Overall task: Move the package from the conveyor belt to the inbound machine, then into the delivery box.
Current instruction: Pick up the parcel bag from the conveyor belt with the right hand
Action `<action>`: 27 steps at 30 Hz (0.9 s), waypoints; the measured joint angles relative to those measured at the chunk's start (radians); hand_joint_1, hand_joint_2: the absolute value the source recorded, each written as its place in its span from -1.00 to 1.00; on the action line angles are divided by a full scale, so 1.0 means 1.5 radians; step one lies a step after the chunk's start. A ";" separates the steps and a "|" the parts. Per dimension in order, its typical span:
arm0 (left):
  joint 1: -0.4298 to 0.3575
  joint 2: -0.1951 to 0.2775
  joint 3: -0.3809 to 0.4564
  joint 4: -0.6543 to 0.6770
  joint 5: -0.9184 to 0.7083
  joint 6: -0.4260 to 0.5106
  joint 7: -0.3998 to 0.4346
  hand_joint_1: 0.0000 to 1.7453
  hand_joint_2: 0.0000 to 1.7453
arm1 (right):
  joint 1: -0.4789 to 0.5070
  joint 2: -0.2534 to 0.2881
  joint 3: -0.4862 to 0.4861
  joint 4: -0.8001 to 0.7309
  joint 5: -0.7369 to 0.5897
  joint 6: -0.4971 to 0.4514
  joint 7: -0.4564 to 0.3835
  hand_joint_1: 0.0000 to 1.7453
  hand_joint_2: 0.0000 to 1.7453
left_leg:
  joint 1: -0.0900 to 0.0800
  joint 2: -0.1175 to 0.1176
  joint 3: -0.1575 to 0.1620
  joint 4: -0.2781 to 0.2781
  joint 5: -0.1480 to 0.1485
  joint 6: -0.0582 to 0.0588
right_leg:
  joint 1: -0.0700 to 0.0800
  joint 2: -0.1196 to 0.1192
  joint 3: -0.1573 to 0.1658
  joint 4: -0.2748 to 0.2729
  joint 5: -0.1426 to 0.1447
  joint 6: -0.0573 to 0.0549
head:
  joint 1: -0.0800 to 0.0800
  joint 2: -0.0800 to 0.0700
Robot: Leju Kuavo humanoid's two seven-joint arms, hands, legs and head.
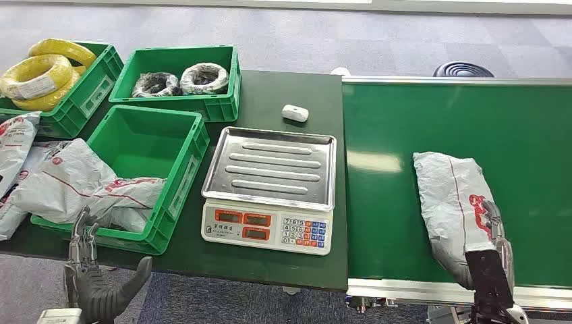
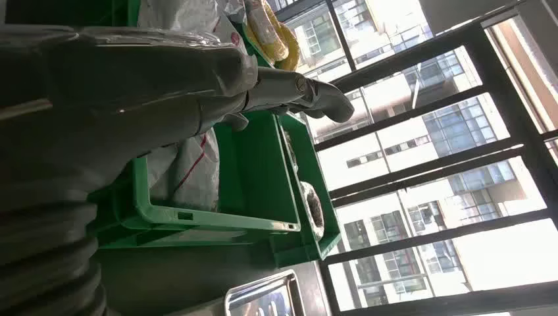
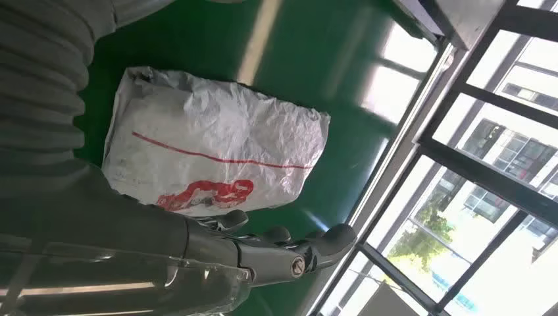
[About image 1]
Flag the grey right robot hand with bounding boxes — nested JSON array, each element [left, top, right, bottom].
[[480, 200, 515, 292]]

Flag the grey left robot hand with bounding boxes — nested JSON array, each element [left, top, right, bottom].
[[62, 205, 154, 324]]

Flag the white plastic mailer package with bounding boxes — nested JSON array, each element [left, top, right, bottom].
[[0, 111, 42, 198], [0, 140, 70, 242], [412, 151, 506, 291], [9, 138, 167, 234]]

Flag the green conveyor belt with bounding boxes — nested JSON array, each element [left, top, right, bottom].
[[341, 76, 572, 314]]

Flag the green plastic crate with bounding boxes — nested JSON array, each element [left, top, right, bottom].
[[0, 40, 125, 140], [30, 105, 210, 257], [109, 45, 242, 124]]

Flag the black round ribbed base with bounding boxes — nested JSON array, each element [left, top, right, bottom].
[[432, 61, 496, 78]]

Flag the electronic weighing scale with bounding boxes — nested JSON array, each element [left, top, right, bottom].
[[200, 126, 337, 257]]

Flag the small white plastic device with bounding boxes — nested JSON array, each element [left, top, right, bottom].
[[281, 104, 310, 124]]

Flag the dark green table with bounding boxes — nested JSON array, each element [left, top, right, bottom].
[[0, 69, 349, 292]]

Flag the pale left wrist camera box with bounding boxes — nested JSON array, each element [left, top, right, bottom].
[[36, 307, 86, 324]]

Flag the yellow wire coil with label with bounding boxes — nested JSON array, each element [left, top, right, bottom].
[[0, 54, 74, 101]]

